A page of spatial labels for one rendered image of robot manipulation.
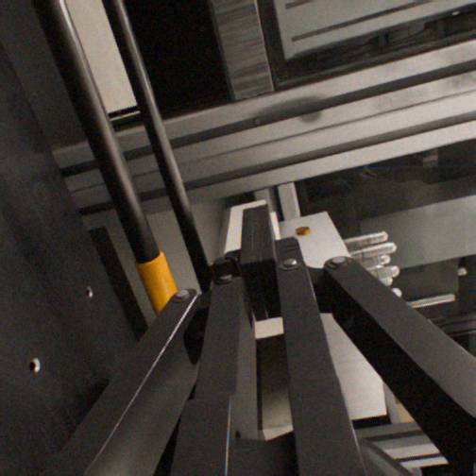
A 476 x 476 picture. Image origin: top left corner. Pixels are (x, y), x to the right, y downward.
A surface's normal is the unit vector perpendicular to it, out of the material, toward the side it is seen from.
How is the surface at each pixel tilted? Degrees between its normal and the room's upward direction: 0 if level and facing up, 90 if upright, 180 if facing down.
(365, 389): 90
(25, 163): 0
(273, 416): 90
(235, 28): 90
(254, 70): 90
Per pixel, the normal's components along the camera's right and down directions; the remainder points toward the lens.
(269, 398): -0.25, -0.89
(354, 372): -0.04, 0.40
